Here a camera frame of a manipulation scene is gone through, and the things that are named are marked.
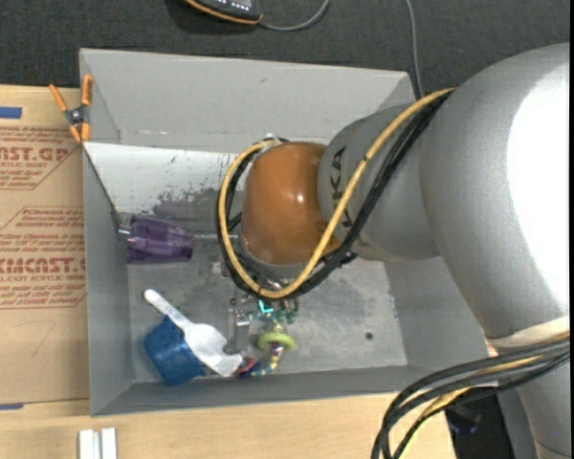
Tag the grey metal bin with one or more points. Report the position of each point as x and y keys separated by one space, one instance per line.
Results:
x=315 y=98

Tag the blue plastic cup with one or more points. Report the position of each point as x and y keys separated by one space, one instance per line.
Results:
x=169 y=356

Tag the clear purple plastic cup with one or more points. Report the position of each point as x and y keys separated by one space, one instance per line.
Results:
x=160 y=242

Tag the white plastic scoop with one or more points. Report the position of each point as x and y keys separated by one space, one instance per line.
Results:
x=205 y=344

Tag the brown cardboard board red print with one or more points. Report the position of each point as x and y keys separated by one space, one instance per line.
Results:
x=38 y=237

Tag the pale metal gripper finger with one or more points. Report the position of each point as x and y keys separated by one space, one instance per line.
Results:
x=240 y=335

